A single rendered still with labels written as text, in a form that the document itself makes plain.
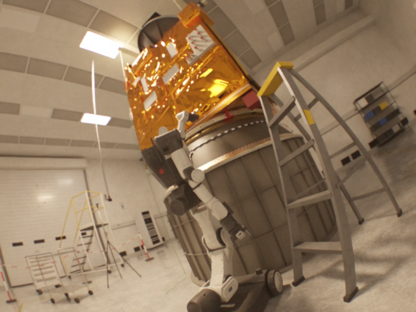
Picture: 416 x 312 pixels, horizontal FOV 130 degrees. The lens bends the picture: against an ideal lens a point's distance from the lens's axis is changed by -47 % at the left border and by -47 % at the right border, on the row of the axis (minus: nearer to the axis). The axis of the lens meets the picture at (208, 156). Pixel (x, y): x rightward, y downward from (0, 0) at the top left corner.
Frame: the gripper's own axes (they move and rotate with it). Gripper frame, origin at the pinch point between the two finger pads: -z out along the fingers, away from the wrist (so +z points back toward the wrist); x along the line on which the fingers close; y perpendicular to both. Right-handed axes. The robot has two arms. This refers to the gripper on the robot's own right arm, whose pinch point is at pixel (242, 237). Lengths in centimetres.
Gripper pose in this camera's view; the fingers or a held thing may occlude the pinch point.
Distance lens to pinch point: 120.5
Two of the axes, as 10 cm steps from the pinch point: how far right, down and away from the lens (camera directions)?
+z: -6.4, -7.7, 0.1
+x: 7.2, -5.9, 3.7
